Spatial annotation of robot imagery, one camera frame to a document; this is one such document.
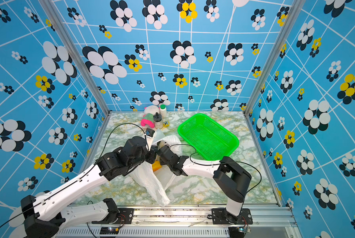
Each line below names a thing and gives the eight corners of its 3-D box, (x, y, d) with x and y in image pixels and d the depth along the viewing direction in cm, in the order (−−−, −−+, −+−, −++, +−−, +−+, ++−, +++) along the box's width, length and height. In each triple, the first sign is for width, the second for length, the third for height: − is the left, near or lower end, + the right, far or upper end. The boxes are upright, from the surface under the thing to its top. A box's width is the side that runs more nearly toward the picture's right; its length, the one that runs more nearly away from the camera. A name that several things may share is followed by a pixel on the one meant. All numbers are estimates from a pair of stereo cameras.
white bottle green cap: (161, 117, 119) (159, 109, 112) (161, 112, 123) (160, 104, 116) (166, 117, 119) (165, 109, 112) (167, 112, 123) (166, 104, 116)
